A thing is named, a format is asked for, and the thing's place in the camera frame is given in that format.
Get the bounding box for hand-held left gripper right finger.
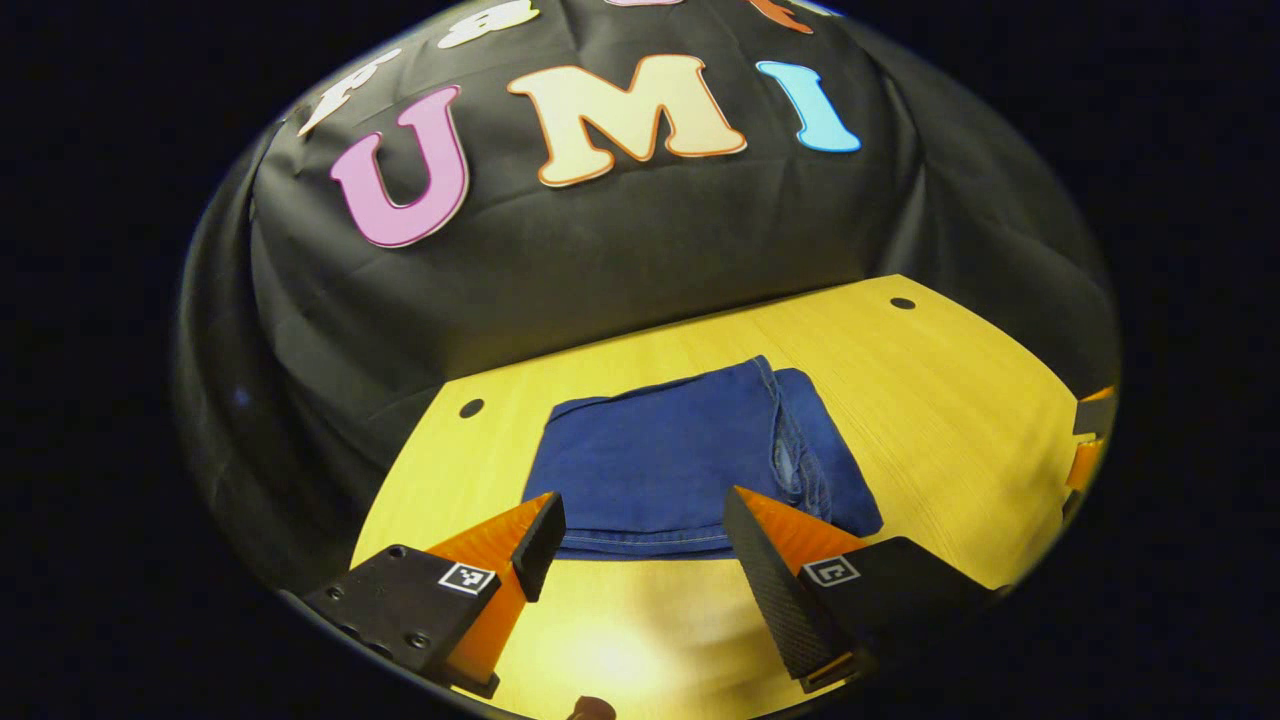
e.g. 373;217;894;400
722;486;1001;694

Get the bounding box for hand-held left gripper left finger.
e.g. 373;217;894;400
303;491;568;701

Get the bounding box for blue denim jeans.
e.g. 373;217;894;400
522;355;885;561

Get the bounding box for black backdrop cloth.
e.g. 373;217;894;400
170;0;1119;591

